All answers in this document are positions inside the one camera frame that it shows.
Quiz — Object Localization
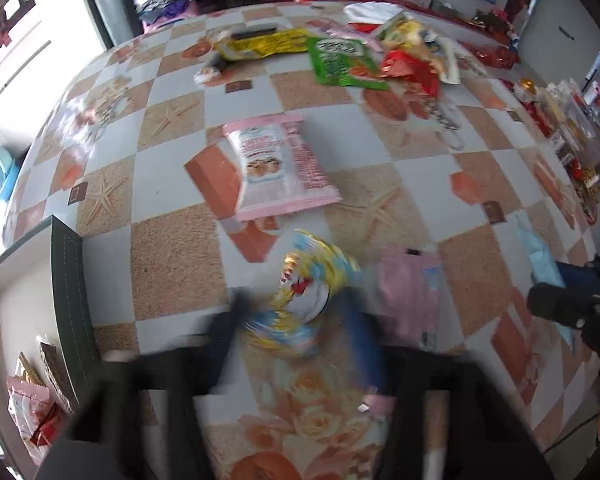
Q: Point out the light blue snack packet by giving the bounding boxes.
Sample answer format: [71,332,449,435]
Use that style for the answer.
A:
[513,214,576,348]

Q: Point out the plain pink snack packet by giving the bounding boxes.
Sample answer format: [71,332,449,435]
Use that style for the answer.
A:
[378,247,442,351]

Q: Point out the gold blue snack packet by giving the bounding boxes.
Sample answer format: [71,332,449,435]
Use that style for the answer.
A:
[245,230,362,358]

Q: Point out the pink printed snack bag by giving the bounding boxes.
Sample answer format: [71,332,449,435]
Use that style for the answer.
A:
[223,113,341,222]

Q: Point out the brown gold snack packet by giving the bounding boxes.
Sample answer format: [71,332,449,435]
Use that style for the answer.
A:
[38,340,78,414]

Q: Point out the red tray of items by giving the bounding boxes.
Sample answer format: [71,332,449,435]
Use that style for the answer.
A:
[502,78,600,226]

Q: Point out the red gift boxes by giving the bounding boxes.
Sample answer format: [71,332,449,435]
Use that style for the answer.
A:
[465,44,519,70]

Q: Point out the blue plastic basin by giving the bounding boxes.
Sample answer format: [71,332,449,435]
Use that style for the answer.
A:
[0,148,21,203]

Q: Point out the red snack packet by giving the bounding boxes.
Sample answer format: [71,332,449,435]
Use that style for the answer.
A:
[379,49,439,98]

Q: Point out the large bread snack bag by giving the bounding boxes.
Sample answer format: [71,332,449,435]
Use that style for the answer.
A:
[372,12,460,84]

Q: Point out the green snack packet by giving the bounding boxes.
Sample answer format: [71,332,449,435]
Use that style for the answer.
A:
[306,37,389,91]

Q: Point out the yellow snack packet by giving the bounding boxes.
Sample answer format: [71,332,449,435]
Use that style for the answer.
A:
[214,28,313,62]

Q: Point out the black remote control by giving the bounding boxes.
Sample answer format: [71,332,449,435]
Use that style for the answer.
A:
[230,25,278,40]

